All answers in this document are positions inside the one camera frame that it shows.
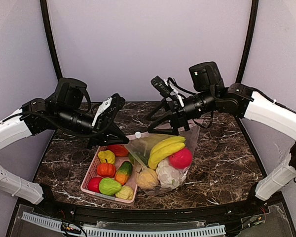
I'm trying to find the green toy cucumber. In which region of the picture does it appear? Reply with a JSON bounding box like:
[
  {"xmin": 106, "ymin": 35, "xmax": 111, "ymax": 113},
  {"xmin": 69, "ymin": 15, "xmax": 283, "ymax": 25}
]
[{"xmin": 129, "ymin": 152, "xmax": 148, "ymax": 166}]

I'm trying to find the yellow toy banana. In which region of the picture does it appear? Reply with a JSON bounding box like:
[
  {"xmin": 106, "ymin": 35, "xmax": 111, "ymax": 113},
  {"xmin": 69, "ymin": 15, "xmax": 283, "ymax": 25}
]
[{"xmin": 148, "ymin": 136, "xmax": 185, "ymax": 170}]

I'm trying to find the red toy apple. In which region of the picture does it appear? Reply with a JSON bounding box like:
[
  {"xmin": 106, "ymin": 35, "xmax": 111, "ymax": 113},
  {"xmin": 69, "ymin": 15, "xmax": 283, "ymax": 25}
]
[{"xmin": 169, "ymin": 148, "xmax": 193, "ymax": 169}]

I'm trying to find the clear dotted zip top bag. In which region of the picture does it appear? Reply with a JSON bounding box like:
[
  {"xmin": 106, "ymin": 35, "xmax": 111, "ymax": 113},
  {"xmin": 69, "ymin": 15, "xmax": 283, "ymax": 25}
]
[{"xmin": 126, "ymin": 120, "xmax": 200, "ymax": 196}]

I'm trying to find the yellow toy cauliflower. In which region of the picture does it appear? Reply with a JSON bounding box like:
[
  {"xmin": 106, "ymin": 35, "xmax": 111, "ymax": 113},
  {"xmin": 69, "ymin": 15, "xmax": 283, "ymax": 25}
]
[{"xmin": 135, "ymin": 168, "xmax": 159, "ymax": 190}]

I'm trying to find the white toy cauliflower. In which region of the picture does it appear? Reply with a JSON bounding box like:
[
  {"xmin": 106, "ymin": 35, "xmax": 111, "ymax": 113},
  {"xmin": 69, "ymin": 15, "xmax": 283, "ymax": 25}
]
[{"xmin": 155, "ymin": 158, "xmax": 187, "ymax": 189}]

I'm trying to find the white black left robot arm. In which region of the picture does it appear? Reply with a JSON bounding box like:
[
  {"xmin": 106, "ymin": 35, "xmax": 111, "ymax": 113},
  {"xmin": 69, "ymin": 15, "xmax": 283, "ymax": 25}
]
[{"xmin": 0, "ymin": 78, "xmax": 129, "ymax": 150}]

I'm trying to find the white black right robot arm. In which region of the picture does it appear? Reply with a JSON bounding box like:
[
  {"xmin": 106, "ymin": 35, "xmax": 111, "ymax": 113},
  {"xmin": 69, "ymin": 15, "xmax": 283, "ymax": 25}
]
[{"xmin": 148, "ymin": 61, "xmax": 296, "ymax": 201}]

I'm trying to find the red toy pepper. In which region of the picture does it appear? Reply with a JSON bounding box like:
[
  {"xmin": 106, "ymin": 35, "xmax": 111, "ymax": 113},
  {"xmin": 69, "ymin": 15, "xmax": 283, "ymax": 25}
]
[{"xmin": 107, "ymin": 145, "xmax": 129, "ymax": 158}]

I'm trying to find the yellow toy pepper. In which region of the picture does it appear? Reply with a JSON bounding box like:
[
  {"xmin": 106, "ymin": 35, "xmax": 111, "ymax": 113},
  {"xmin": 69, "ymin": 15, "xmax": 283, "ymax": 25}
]
[{"xmin": 98, "ymin": 150, "xmax": 116, "ymax": 164}]

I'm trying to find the orange toy pumpkin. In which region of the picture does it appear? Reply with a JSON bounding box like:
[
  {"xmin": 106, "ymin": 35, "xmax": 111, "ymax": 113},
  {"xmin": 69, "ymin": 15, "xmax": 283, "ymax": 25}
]
[{"xmin": 97, "ymin": 160, "xmax": 116, "ymax": 178}]

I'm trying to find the green orange toy mango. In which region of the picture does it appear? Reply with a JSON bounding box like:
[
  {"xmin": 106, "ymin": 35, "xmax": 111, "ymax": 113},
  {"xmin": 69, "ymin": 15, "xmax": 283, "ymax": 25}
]
[{"xmin": 114, "ymin": 161, "xmax": 133, "ymax": 186}]

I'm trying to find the pink plastic basket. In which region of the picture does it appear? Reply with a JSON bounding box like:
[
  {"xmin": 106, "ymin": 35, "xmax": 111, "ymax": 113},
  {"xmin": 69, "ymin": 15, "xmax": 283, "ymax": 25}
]
[{"xmin": 80, "ymin": 146, "xmax": 138, "ymax": 205}]

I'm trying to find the red toy tomato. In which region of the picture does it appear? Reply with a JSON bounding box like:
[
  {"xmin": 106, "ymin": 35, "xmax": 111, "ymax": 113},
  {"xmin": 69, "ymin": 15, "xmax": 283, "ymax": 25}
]
[{"xmin": 87, "ymin": 177, "xmax": 103, "ymax": 193}]

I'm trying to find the pale yellow toy fruit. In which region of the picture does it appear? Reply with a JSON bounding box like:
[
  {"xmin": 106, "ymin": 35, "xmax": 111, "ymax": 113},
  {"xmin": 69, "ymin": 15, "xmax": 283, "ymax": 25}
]
[{"xmin": 115, "ymin": 185, "xmax": 134, "ymax": 200}]

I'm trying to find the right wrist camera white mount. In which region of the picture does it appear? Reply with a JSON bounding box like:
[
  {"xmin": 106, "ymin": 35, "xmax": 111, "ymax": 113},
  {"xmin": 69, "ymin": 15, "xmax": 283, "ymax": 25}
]
[{"xmin": 150, "ymin": 76, "xmax": 186, "ymax": 107}]

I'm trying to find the black front table rail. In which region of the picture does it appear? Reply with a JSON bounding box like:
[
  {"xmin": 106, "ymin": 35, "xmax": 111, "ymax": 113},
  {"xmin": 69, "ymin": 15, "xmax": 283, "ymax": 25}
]
[{"xmin": 34, "ymin": 184, "xmax": 263, "ymax": 232}]

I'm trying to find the white slotted cable duct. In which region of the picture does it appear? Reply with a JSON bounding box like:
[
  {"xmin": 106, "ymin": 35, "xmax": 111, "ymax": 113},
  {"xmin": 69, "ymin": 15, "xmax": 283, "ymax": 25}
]
[{"xmin": 21, "ymin": 212, "xmax": 226, "ymax": 237}]

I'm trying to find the black left frame post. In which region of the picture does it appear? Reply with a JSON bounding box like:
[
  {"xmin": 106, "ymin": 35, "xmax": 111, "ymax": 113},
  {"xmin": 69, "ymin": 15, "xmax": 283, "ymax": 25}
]
[{"xmin": 39, "ymin": 0, "xmax": 63, "ymax": 80}]

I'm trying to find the black frame post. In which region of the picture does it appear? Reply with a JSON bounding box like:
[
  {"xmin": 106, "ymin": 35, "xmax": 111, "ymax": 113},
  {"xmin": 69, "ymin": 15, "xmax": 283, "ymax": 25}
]
[
  {"xmin": 39, "ymin": 0, "xmax": 63, "ymax": 80},
  {"xmin": 235, "ymin": 0, "xmax": 259, "ymax": 83}
]

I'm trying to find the black right frame post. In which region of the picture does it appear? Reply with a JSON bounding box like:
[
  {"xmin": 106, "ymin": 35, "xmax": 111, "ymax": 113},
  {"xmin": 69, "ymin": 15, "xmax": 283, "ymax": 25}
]
[{"xmin": 235, "ymin": 0, "xmax": 259, "ymax": 83}]

